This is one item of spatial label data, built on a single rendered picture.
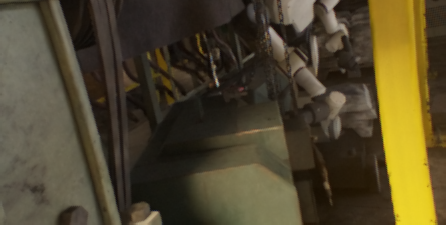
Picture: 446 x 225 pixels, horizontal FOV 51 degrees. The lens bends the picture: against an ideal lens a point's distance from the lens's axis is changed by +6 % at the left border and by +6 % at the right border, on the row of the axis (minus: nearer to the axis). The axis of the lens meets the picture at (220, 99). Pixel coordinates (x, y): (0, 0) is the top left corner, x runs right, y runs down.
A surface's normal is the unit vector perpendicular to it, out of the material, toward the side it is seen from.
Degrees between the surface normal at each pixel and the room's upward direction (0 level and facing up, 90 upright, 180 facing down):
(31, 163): 90
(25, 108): 90
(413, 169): 90
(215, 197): 90
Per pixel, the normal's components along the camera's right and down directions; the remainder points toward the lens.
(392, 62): -0.38, 0.29
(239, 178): -0.06, 0.25
